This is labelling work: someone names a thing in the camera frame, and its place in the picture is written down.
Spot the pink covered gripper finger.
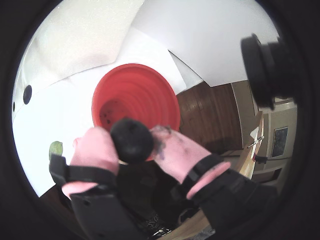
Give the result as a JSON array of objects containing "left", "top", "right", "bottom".
[
  {"left": 48, "top": 126, "right": 141, "bottom": 240},
  {"left": 149, "top": 124, "right": 280, "bottom": 240}
]

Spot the red collapsible cup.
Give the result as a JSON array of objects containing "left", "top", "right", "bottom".
[{"left": 91, "top": 63, "right": 181, "bottom": 162}]

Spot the green leaf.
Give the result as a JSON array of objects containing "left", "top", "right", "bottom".
[{"left": 48, "top": 141, "right": 63, "bottom": 157}]

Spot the white cabinet with dark pane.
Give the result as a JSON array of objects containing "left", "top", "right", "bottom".
[{"left": 264, "top": 102, "right": 298, "bottom": 176}]

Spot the white paper sheet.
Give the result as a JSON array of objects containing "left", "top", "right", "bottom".
[{"left": 12, "top": 26, "right": 188, "bottom": 141}]

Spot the white foam board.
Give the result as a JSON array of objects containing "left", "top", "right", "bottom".
[{"left": 14, "top": 0, "right": 147, "bottom": 86}]

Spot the white backdrop panel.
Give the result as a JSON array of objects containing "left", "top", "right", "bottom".
[{"left": 132, "top": 0, "right": 280, "bottom": 88}]

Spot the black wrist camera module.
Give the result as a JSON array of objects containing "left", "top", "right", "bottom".
[{"left": 239, "top": 33, "right": 308, "bottom": 111}]

